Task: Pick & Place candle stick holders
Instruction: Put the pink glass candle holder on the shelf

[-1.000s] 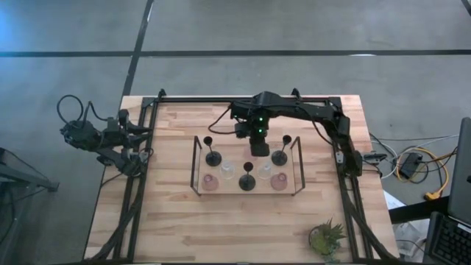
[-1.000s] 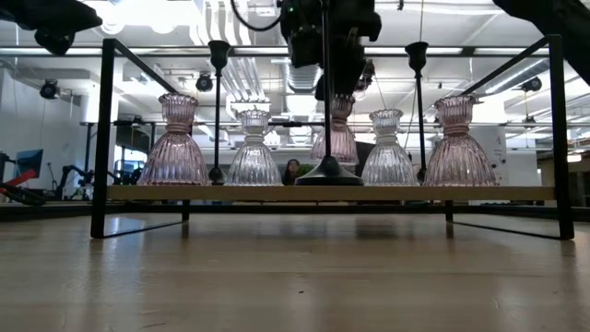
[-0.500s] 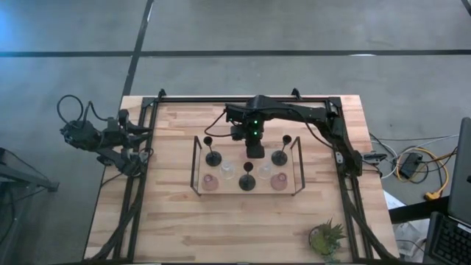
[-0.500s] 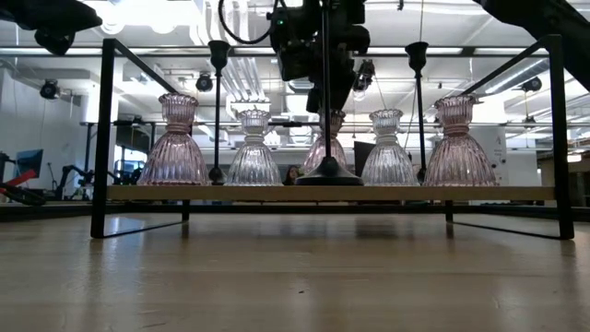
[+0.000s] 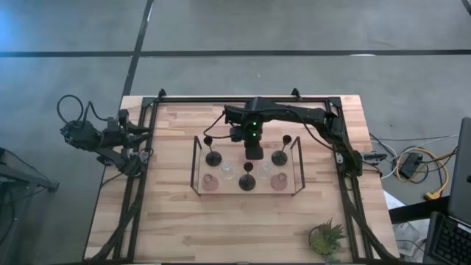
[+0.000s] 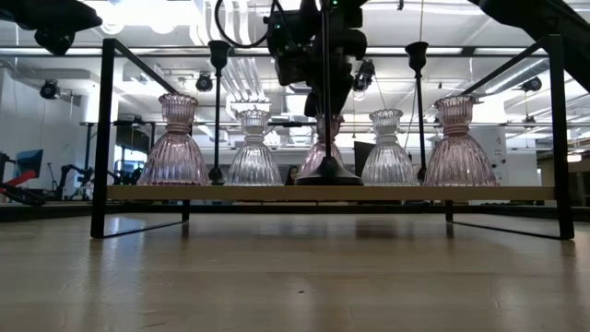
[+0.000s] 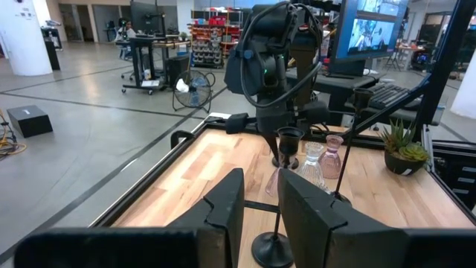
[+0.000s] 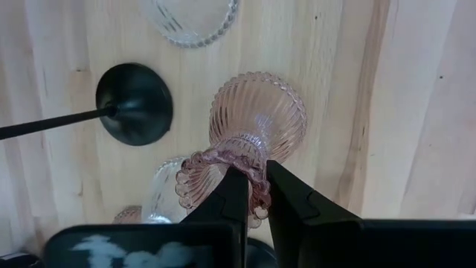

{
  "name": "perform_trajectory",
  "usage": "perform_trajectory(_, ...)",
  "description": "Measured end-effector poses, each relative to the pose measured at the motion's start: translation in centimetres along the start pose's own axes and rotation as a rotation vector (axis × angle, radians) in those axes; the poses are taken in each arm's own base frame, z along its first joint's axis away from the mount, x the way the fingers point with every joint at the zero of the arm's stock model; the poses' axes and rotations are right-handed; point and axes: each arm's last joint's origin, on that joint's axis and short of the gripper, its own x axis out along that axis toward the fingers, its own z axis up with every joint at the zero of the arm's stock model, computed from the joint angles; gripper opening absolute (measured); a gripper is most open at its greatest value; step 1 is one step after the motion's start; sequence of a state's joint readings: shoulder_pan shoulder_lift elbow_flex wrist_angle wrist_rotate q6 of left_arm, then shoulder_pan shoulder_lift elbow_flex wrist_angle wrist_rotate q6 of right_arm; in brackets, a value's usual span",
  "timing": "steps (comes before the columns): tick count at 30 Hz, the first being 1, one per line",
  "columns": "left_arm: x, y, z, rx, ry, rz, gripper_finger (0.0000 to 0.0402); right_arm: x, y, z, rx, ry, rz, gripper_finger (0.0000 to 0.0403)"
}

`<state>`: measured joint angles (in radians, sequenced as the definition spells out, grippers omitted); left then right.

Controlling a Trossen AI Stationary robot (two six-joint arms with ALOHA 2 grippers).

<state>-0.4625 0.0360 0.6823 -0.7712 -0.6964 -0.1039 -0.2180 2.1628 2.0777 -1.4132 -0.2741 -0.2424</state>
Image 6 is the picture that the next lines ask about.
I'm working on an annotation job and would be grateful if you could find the monitor with blue screen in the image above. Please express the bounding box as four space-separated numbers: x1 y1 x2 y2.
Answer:
16 148 45 179

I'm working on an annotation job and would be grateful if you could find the pink ribbed glass candle holder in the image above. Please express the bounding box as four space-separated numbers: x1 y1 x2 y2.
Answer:
422 95 499 187
136 93 211 186
297 113 347 179

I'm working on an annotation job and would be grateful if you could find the black metal candlestick holder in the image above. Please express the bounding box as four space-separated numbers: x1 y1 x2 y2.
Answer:
404 41 431 184
294 0 365 187
206 40 232 185

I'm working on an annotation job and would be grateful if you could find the clear ribbed glass candle holder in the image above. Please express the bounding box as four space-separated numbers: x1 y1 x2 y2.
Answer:
360 108 420 186
224 109 284 186

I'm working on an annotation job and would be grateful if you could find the black aluminium table frame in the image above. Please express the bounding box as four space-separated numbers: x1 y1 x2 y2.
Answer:
0 200 590 222

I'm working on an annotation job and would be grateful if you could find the red and black tool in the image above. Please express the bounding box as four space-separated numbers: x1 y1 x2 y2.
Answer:
0 169 38 195

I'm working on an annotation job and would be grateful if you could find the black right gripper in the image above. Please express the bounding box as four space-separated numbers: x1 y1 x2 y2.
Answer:
265 0 370 119

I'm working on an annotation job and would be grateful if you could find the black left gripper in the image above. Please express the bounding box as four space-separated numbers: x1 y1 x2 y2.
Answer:
0 0 103 33

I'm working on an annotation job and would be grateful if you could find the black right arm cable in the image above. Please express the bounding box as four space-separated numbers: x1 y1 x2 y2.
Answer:
214 0 277 50

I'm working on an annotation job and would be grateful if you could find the black monitor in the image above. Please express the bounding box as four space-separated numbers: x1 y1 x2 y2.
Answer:
353 140 377 179

